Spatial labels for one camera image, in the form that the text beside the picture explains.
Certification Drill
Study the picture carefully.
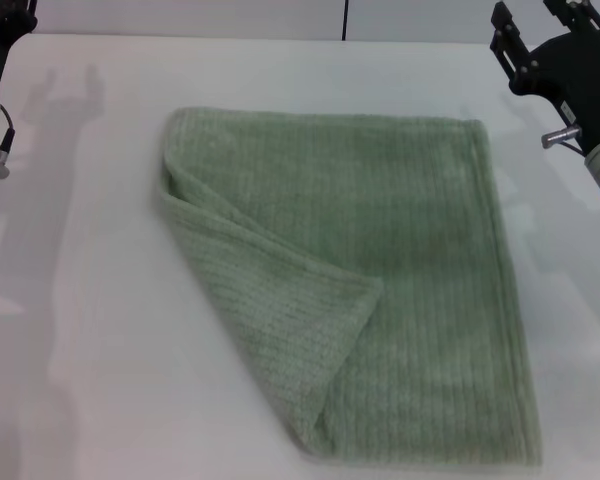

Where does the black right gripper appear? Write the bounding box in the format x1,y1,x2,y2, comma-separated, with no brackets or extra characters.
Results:
488,0,600,157

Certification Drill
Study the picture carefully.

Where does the light green ribbed towel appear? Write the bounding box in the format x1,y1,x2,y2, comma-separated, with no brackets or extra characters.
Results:
157,106,545,456

